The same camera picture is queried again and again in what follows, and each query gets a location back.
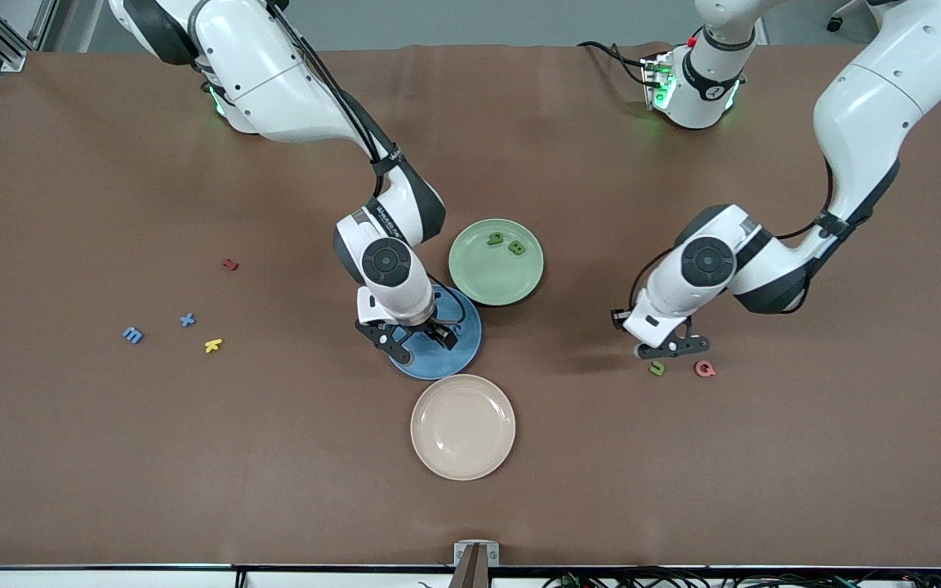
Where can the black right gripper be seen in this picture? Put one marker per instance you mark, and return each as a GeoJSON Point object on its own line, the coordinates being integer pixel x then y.
{"type": "Point", "coordinates": [435, 329]}

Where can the green foam letter u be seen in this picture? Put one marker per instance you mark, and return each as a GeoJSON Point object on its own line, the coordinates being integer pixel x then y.
{"type": "Point", "coordinates": [657, 369]}

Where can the green foam letter q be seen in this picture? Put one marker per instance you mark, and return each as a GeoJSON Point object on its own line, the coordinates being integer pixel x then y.
{"type": "Point", "coordinates": [496, 239]}

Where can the green foam letter B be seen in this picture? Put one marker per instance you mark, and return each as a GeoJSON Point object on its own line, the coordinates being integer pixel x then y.
{"type": "Point", "coordinates": [517, 248]}

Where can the blue foam letter x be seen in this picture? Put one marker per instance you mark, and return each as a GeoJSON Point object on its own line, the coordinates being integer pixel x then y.
{"type": "Point", "coordinates": [187, 319]}

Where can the blue foam letter m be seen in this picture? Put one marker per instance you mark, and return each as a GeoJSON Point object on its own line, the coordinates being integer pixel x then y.
{"type": "Point", "coordinates": [133, 335]}

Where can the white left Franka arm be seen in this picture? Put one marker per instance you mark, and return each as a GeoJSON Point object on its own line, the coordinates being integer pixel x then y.
{"type": "Point", "coordinates": [871, 122]}

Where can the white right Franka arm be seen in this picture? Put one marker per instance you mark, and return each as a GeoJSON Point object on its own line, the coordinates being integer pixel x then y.
{"type": "Point", "coordinates": [274, 73]}

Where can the blue round plate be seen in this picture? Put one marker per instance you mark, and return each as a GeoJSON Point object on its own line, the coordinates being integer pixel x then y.
{"type": "Point", "coordinates": [454, 363]}

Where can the pink foam letter Q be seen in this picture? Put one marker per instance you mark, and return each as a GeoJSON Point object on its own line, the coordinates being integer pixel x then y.
{"type": "Point", "coordinates": [704, 369]}

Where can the green round plate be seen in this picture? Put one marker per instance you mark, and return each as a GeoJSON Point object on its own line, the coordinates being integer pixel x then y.
{"type": "Point", "coordinates": [487, 282]}

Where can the beige round plate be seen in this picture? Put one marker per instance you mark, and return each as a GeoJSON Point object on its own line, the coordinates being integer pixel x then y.
{"type": "Point", "coordinates": [462, 429]}

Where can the yellow foam letter k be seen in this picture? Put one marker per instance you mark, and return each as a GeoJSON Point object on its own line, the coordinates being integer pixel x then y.
{"type": "Point", "coordinates": [213, 345]}

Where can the black chair caster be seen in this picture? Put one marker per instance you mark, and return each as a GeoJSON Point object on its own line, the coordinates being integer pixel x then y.
{"type": "Point", "coordinates": [835, 24]}

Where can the metal table edge bracket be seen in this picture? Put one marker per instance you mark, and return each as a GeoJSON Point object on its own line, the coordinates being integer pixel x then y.
{"type": "Point", "coordinates": [476, 555]}

